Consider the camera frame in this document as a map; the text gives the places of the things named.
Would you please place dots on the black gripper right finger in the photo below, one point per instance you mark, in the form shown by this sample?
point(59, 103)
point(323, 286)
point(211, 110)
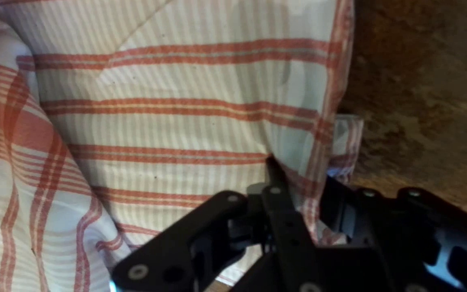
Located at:
point(406, 244)

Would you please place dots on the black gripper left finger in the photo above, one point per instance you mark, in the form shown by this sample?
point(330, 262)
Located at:
point(201, 244)

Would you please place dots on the red white striped towel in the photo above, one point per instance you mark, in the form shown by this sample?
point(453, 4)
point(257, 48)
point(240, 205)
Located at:
point(163, 119)

